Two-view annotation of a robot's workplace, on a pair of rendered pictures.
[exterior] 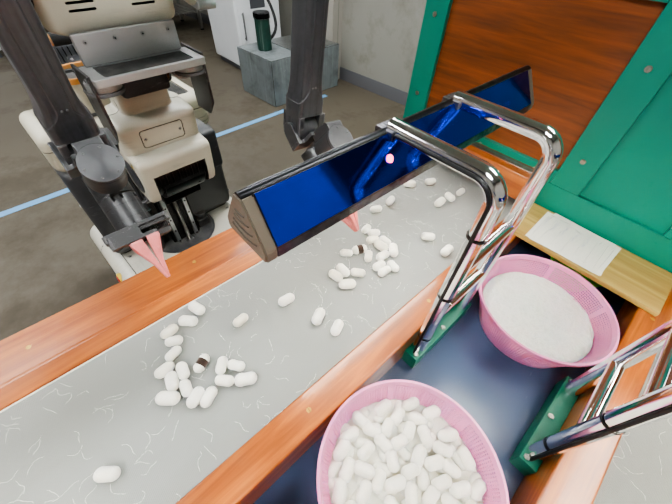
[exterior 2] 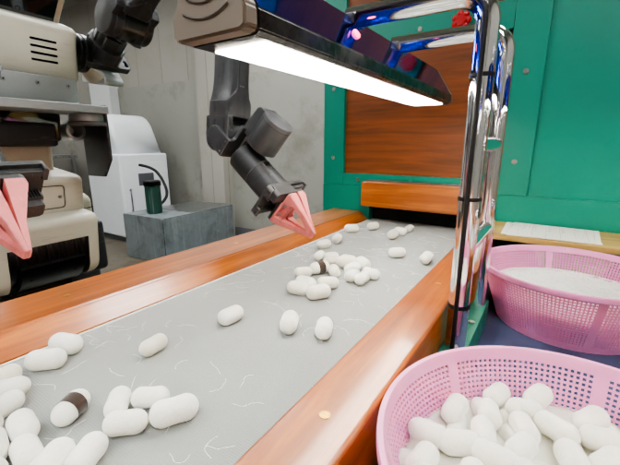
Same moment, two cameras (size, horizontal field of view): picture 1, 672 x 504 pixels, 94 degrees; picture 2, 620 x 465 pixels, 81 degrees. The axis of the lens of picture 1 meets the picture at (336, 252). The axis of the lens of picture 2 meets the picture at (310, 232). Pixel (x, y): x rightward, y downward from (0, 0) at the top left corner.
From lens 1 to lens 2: 36 cm
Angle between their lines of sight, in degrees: 36
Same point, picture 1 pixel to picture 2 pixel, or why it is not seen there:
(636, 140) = (549, 127)
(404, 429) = (515, 424)
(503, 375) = not seen: hidden behind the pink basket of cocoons
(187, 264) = (53, 298)
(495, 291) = not seen: hidden behind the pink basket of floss
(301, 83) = (228, 79)
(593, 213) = (551, 208)
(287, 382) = (262, 407)
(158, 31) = (56, 85)
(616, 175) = (550, 163)
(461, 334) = (497, 340)
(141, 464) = not seen: outside the picture
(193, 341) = (53, 388)
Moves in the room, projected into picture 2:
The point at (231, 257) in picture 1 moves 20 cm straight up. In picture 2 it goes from (132, 285) to (114, 140)
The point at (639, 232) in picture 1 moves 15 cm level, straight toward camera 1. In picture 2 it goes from (603, 208) to (601, 220)
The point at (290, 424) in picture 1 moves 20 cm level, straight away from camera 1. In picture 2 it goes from (295, 445) to (196, 326)
